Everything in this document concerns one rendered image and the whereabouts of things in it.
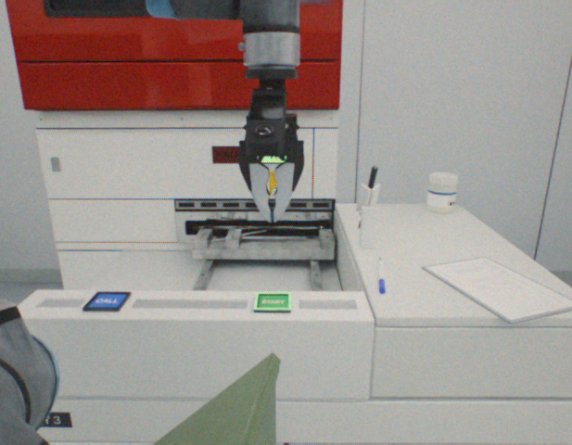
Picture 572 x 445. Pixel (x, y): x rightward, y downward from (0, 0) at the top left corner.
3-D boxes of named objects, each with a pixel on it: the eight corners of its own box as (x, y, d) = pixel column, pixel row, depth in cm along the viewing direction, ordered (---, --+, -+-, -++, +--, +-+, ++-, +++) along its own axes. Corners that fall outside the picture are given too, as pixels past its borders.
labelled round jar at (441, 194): (423, 206, 120) (425, 171, 117) (449, 206, 120) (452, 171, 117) (430, 213, 114) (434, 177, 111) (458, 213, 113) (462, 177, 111)
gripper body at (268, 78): (298, 152, 68) (298, 69, 64) (299, 162, 60) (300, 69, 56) (248, 152, 68) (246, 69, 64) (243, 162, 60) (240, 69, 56)
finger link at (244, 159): (273, 188, 64) (273, 128, 61) (273, 192, 62) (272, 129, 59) (240, 188, 64) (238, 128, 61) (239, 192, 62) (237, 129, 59)
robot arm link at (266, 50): (300, 31, 54) (235, 31, 54) (299, 70, 56) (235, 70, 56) (298, 37, 61) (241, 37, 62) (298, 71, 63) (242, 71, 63)
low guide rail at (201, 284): (213, 254, 126) (212, 244, 125) (220, 254, 126) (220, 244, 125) (168, 359, 78) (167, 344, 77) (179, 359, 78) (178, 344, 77)
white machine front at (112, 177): (60, 247, 131) (37, 109, 118) (333, 247, 130) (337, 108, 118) (55, 250, 128) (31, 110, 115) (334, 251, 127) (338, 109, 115)
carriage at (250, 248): (198, 247, 122) (197, 238, 121) (331, 248, 121) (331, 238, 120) (192, 260, 114) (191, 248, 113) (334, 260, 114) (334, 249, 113)
